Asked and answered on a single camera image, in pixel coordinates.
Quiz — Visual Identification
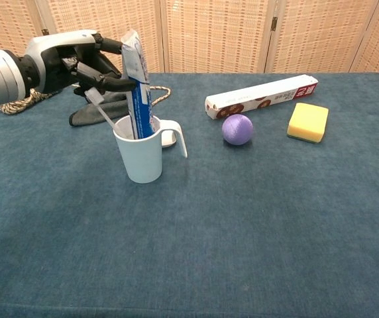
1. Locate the beige braided rope bundle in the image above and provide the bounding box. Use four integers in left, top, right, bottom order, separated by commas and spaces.
0, 85, 172, 115

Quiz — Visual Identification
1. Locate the white cup with handle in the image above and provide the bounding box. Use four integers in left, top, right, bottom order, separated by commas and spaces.
112, 115, 189, 184

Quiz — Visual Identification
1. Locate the purple ball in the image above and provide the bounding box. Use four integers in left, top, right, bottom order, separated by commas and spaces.
221, 113, 254, 146

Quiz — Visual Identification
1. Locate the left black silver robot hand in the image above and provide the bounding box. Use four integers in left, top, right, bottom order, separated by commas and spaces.
20, 30, 136, 99

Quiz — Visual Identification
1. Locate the gray folded cloth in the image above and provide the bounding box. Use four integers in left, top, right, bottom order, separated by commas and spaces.
69, 91, 134, 127

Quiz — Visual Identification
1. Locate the yellow sponge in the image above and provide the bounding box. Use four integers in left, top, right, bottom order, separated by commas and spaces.
286, 102, 329, 144

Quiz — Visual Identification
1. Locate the white computer mouse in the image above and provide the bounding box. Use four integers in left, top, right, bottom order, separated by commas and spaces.
160, 131, 179, 149

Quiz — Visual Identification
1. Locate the blue tablecloth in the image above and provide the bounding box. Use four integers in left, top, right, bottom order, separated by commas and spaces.
0, 72, 379, 318

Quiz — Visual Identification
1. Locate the long white wrap box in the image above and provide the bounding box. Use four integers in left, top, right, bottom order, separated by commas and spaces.
204, 74, 319, 121

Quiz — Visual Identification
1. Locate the white toothbrush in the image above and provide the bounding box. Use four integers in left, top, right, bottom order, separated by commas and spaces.
83, 87, 118, 132

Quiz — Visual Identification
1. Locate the blue white toothpaste tube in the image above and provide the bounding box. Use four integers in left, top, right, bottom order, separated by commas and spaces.
121, 28, 161, 140

